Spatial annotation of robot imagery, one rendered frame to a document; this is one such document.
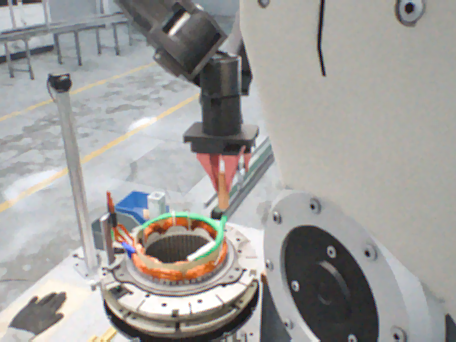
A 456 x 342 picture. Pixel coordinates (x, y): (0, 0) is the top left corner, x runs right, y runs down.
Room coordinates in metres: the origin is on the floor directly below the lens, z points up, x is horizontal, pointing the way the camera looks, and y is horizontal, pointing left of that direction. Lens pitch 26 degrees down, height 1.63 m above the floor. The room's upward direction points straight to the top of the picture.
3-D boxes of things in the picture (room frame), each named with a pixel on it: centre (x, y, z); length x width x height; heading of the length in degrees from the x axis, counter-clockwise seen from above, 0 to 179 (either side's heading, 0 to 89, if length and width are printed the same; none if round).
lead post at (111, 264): (0.67, 0.23, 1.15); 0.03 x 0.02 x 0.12; 144
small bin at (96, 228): (1.21, 0.38, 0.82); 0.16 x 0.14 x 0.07; 67
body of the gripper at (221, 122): (0.59, 0.01, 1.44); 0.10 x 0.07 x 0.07; 77
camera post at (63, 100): (1.07, 0.43, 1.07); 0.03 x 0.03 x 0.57; 43
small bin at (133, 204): (1.36, 0.32, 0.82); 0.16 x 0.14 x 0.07; 69
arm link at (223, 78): (0.59, 0.01, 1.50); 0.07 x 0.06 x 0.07; 29
